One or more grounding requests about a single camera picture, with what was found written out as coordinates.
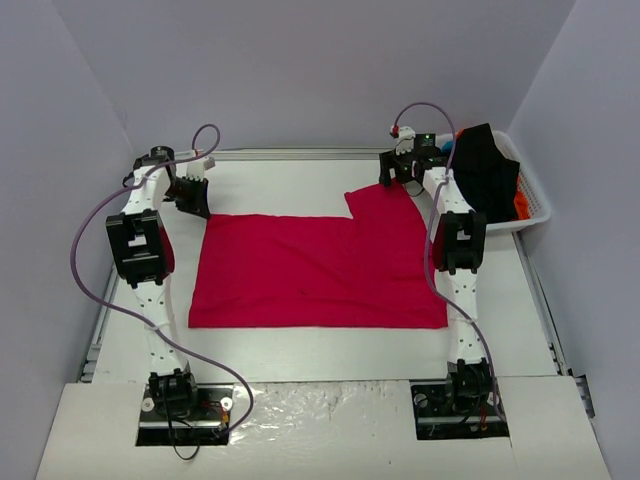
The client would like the red t shirt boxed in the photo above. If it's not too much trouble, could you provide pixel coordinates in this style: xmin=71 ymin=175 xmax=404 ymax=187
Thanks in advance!
xmin=188 ymin=183 xmax=448 ymax=330

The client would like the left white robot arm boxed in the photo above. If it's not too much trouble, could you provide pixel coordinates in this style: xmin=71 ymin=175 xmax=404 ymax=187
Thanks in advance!
xmin=105 ymin=146 xmax=211 ymax=418

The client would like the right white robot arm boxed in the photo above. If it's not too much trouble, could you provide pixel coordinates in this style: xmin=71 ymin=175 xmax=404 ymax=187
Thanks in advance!
xmin=379 ymin=126 xmax=493 ymax=413

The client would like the black t shirt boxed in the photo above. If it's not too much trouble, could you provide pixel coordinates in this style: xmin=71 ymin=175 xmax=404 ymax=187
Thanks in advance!
xmin=452 ymin=123 xmax=520 ymax=224

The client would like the orange t shirt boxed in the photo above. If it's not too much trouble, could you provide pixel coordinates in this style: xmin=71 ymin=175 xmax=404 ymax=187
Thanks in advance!
xmin=514 ymin=190 xmax=530 ymax=220

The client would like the white plastic basket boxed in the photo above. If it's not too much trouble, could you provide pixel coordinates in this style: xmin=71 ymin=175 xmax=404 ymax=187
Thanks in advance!
xmin=452 ymin=128 xmax=551 ymax=233

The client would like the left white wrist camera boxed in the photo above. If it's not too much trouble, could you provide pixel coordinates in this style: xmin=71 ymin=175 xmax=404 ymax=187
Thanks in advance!
xmin=183 ymin=155 xmax=215 ymax=182

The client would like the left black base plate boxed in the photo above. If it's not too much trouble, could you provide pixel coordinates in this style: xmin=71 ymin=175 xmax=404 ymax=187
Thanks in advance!
xmin=136 ymin=385 xmax=233 ymax=447

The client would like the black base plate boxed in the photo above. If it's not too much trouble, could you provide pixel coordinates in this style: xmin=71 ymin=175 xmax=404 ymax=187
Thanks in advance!
xmin=136 ymin=385 xmax=233 ymax=447
xmin=410 ymin=381 xmax=509 ymax=441

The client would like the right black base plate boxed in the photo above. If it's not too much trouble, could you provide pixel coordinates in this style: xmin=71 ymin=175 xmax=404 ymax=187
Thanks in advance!
xmin=410 ymin=381 xmax=509 ymax=441

